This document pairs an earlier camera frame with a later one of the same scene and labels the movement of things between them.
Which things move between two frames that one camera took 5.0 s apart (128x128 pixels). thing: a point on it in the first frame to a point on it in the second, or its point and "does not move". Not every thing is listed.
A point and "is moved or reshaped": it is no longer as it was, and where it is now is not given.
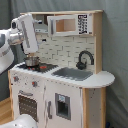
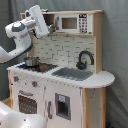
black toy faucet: x=82 y=65 does not move
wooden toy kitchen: x=62 y=84 does not move
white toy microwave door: x=62 y=25 is moved or reshaped
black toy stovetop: x=42 y=68 does not move
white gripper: x=26 y=22 to x=40 y=27
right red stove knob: x=34 y=83 does not move
